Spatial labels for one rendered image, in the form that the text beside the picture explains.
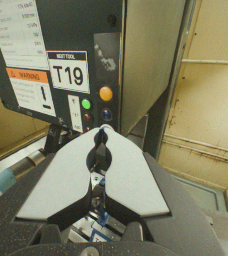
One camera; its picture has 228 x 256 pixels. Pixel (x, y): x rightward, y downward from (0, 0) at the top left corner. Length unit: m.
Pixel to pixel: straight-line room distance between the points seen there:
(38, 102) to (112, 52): 0.25
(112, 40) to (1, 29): 0.28
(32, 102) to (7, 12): 0.19
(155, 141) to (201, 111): 0.47
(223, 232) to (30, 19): 1.37
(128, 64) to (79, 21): 0.10
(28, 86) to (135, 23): 0.29
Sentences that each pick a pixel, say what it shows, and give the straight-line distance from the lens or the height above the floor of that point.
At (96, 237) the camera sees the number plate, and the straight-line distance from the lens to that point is 0.89.
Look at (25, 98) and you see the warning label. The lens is 0.44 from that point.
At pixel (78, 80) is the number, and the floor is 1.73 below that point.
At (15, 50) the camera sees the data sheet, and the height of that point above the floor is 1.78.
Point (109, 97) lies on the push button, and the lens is 0.23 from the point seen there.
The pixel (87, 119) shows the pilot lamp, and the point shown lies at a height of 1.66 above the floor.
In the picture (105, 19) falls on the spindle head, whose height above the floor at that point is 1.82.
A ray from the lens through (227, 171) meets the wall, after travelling 1.62.
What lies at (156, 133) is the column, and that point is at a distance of 1.02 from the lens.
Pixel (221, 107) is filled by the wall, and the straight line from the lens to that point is 1.31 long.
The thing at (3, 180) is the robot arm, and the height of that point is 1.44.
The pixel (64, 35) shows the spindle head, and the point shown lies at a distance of 0.29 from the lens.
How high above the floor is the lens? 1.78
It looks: 29 degrees down
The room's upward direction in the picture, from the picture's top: 1 degrees clockwise
